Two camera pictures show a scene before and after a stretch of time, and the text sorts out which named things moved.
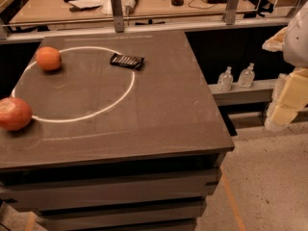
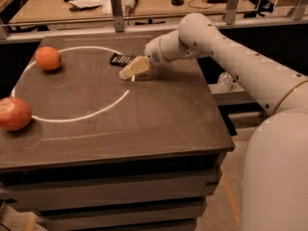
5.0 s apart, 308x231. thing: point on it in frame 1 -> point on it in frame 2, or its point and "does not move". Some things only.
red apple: (14, 114) does not move
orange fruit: (48, 58) does not move
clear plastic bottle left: (225, 80) does not move
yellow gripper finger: (289, 98) -> (152, 56)
